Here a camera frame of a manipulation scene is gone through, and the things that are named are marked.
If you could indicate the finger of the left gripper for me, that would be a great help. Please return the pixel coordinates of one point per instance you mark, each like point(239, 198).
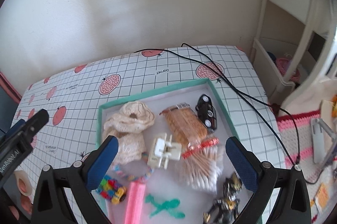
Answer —
point(34, 124)
point(14, 129)

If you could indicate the cream wooden shelf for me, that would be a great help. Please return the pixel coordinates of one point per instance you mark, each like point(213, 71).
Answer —
point(293, 46)

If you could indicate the green gecko toy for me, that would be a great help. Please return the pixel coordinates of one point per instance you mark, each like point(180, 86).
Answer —
point(169, 205)

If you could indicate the colourful flower toy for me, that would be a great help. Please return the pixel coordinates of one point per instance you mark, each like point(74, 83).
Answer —
point(111, 190)

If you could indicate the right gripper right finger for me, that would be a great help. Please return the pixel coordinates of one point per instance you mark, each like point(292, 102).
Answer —
point(245, 163)

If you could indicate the white tape roll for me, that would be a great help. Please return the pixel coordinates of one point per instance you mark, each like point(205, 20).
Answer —
point(23, 183)

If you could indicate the grey metal stand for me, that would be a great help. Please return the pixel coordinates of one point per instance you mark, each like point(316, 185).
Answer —
point(319, 129)

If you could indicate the cream lace cloth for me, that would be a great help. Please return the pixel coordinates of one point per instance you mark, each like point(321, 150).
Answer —
point(127, 125)

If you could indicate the black gold action figure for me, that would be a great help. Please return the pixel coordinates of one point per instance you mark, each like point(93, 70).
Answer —
point(227, 206)

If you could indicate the pink striped crochet mat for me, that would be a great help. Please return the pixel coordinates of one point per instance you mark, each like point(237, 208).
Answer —
point(296, 135)

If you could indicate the pink ribbed fabric roll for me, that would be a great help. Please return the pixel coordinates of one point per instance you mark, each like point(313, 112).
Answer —
point(135, 198)

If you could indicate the bag of cotton swabs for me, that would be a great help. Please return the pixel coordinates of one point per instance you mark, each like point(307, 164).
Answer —
point(201, 170)

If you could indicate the packet of brown biscuits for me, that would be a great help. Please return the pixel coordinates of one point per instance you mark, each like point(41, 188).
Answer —
point(187, 129)

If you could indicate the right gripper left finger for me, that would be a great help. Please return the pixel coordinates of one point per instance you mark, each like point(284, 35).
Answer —
point(98, 162)

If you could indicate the black toy car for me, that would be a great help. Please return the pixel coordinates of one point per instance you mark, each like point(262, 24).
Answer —
point(206, 113)

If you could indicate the pomegranate grid tablecloth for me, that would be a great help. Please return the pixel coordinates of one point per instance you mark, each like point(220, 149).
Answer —
point(80, 91)

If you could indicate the teal shallow box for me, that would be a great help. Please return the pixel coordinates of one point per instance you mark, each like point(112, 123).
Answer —
point(164, 184)

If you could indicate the person's hand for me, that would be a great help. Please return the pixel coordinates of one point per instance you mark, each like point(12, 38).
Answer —
point(15, 196)

